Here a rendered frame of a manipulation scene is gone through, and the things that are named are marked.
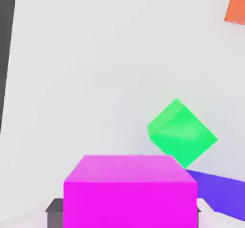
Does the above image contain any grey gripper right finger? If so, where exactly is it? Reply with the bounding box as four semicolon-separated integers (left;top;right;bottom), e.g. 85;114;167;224
196;198;236;228

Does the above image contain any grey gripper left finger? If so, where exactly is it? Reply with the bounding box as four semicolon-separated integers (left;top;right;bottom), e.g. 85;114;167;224
19;198;65;228

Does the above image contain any small magenta cube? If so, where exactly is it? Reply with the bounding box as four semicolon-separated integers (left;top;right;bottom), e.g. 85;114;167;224
63;154;198;228

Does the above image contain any small green cube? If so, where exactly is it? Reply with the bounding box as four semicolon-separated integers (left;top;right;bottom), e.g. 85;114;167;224
146;98;219;169

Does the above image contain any large purple box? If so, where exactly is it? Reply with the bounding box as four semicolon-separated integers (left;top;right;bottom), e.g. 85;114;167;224
185;169;245;222

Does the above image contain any large orange box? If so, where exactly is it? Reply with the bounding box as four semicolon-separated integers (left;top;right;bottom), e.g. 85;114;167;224
223;0;245;26

